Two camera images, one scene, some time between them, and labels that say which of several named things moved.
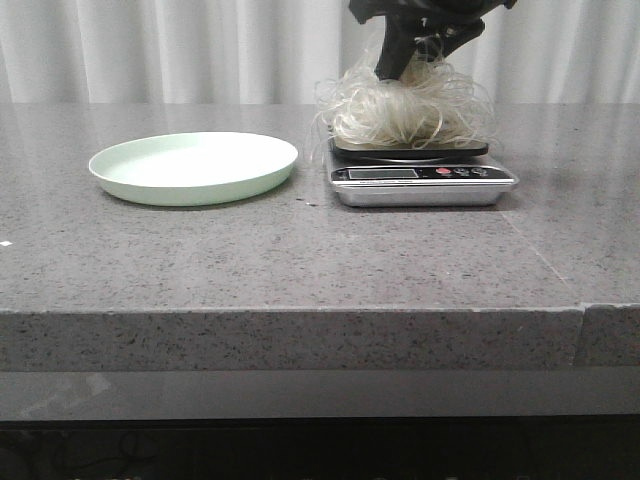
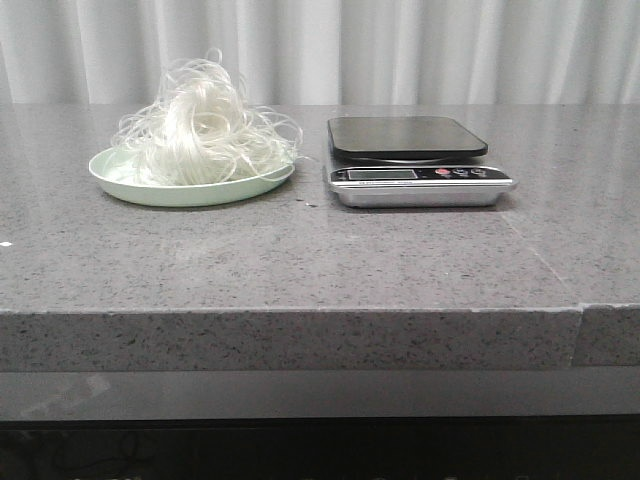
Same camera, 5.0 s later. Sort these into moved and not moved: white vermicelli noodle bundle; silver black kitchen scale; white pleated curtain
Moved: white vermicelli noodle bundle
Not moved: white pleated curtain; silver black kitchen scale
